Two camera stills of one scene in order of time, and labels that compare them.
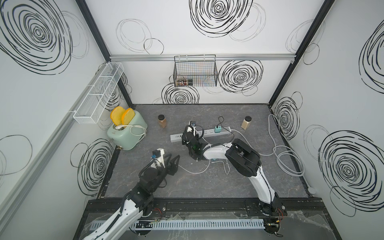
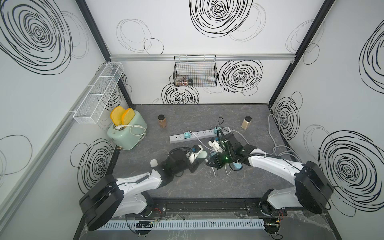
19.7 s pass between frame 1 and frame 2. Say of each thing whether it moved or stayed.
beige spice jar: stayed
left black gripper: moved
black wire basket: stayed
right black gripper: moved
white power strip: stayed
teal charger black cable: stayed
